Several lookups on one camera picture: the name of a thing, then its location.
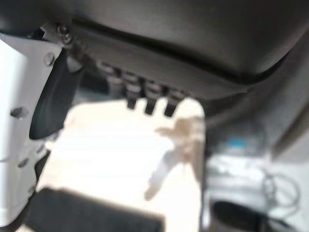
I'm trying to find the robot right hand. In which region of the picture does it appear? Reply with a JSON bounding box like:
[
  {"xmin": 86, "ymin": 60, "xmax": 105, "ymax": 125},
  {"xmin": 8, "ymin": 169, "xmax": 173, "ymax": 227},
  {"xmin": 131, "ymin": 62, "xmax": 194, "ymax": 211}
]
[{"xmin": 0, "ymin": 0, "xmax": 309, "ymax": 232}]

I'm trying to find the white cloth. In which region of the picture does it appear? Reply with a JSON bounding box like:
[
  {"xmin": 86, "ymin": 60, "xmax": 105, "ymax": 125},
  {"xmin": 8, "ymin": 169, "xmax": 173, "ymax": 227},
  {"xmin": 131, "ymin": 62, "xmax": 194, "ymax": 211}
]
[{"xmin": 36, "ymin": 96, "xmax": 206, "ymax": 232}]

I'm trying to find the black cloth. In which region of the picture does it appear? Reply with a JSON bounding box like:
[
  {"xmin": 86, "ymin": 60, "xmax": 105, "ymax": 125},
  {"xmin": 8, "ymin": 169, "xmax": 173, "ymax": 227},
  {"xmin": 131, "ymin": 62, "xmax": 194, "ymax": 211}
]
[{"xmin": 23, "ymin": 188, "xmax": 165, "ymax": 232}]

